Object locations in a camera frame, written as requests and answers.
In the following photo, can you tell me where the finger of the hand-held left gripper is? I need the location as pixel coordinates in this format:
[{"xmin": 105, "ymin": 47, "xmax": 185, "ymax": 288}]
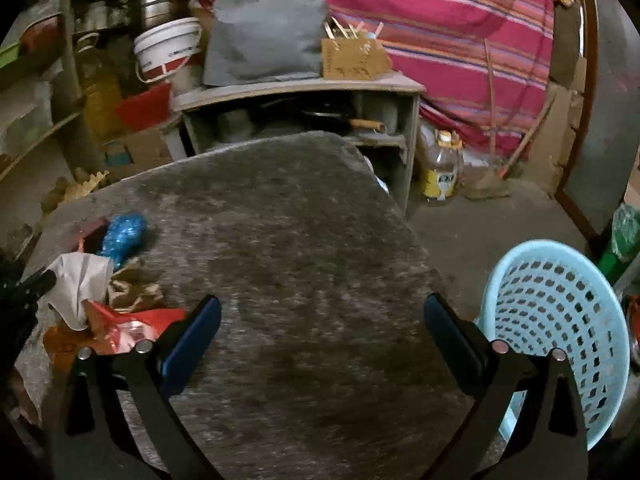
[{"xmin": 17, "ymin": 269, "xmax": 57, "ymax": 297}]

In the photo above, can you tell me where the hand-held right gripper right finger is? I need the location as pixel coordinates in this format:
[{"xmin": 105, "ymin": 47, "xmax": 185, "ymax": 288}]
[{"xmin": 422, "ymin": 292, "xmax": 591, "ymax": 480}]

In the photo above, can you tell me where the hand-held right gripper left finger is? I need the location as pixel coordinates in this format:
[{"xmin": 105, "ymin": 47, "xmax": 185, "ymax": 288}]
[{"xmin": 52, "ymin": 295, "xmax": 223, "ymax": 480}]

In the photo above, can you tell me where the white paper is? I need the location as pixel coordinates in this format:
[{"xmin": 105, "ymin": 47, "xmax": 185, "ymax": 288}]
[{"xmin": 47, "ymin": 252, "xmax": 115, "ymax": 332}]

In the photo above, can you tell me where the orange plastic wrapper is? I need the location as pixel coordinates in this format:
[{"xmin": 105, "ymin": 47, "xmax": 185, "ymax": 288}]
[{"xmin": 42, "ymin": 325, "xmax": 91, "ymax": 371}]

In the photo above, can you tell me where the red foil wrapper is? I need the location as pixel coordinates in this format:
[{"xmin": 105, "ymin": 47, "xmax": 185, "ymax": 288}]
[{"xmin": 85, "ymin": 300, "xmax": 188, "ymax": 356}]

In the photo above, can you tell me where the brown paper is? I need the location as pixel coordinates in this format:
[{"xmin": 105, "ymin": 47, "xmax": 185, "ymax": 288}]
[{"xmin": 107, "ymin": 270, "xmax": 166, "ymax": 313}]

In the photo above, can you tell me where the blue plastic bag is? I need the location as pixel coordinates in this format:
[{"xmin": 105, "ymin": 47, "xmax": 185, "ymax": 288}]
[{"xmin": 97, "ymin": 214, "xmax": 148, "ymax": 268}]

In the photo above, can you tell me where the light blue plastic basket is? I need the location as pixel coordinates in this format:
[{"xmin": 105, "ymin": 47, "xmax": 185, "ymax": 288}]
[{"xmin": 475, "ymin": 240, "xmax": 632, "ymax": 453}]

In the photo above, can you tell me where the brown potato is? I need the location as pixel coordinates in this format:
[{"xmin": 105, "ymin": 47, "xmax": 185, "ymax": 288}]
[{"xmin": 41, "ymin": 177, "xmax": 71, "ymax": 211}]

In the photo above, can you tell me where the yellow egg tray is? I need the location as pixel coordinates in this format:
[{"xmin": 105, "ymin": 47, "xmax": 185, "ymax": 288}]
[{"xmin": 65, "ymin": 170, "xmax": 111, "ymax": 201}]

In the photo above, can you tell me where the grey fuzzy mat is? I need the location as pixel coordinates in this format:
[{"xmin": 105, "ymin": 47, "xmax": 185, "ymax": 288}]
[{"xmin": 15, "ymin": 130, "xmax": 501, "ymax": 480}]

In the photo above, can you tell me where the wooden shelf unit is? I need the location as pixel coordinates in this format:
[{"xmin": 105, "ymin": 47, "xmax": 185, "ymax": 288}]
[{"xmin": 0, "ymin": 0, "xmax": 108, "ymax": 261}]

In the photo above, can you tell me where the clear oil bottle yellow label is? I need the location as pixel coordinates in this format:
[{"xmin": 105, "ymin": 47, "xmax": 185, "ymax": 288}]
[{"xmin": 420, "ymin": 130, "xmax": 463, "ymax": 203}]

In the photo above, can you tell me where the brown cardboard box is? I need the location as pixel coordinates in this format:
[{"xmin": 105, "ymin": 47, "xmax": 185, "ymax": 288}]
[{"xmin": 102, "ymin": 127, "xmax": 173, "ymax": 181}]

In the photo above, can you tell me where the yellow oil jug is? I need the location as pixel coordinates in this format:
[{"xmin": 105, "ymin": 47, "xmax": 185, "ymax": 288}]
[{"xmin": 77, "ymin": 35, "xmax": 126, "ymax": 136}]

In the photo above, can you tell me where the red plastic basket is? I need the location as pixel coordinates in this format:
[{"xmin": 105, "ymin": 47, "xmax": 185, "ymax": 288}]
[{"xmin": 115, "ymin": 80, "xmax": 173, "ymax": 133}]

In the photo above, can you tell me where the wooden broom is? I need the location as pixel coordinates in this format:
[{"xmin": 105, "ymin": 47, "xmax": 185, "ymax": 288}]
[{"xmin": 462, "ymin": 95, "xmax": 556, "ymax": 198}]

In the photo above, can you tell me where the green plastic bottle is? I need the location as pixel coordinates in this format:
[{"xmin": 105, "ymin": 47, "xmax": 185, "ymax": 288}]
[{"xmin": 597, "ymin": 205, "xmax": 640, "ymax": 281}]

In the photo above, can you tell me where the red plastic bowl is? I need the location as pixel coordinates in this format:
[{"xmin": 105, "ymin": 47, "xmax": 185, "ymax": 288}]
[{"xmin": 20, "ymin": 15, "xmax": 63, "ymax": 52}]

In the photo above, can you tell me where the white plastic bucket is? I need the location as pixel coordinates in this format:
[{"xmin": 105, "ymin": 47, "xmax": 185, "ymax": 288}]
[{"xmin": 132, "ymin": 17, "xmax": 202, "ymax": 83}]

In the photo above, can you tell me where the wooden framed grey door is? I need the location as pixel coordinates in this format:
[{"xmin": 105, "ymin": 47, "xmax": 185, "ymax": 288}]
[{"xmin": 552, "ymin": 0, "xmax": 640, "ymax": 241}]

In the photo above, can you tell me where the low wooden cabinet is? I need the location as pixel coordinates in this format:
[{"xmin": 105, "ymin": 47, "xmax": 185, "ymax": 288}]
[{"xmin": 170, "ymin": 70, "xmax": 427, "ymax": 211}]

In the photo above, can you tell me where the pink striped blanket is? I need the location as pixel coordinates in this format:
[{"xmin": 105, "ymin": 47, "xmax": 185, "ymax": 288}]
[{"xmin": 182, "ymin": 0, "xmax": 556, "ymax": 158}]

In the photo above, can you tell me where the large metal pot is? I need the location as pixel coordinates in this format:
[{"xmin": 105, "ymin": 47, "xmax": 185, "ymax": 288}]
[{"xmin": 127, "ymin": 0, "xmax": 188, "ymax": 28}]

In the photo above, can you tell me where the black pan with wooden handle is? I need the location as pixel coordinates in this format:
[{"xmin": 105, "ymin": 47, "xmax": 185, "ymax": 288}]
[{"xmin": 300, "ymin": 107, "xmax": 388, "ymax": 133}]

